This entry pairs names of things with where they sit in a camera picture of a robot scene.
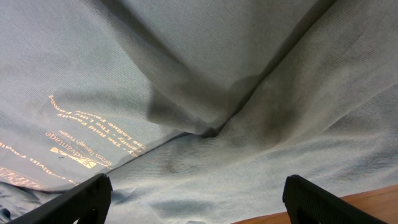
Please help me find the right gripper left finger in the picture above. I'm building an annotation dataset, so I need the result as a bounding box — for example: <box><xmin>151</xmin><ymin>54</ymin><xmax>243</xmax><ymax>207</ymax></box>
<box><xmin>9</xmin><ymin>174</ymin><xmax>113</xmax><ymax>224</ymax></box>

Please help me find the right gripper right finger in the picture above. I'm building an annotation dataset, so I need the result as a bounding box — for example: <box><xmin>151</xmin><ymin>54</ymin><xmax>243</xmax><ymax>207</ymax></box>
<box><xmin>282</xmin><ymin>175</ymin><xmax>386</xmax><ymax>224</ymax></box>

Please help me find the light blue printed t-shirt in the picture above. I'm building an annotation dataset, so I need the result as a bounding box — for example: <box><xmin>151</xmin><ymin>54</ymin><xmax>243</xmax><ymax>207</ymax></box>
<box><xmin>1</xmin><ymin>0</ymin><xmax>397</xmax><ymax>223</ymax></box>

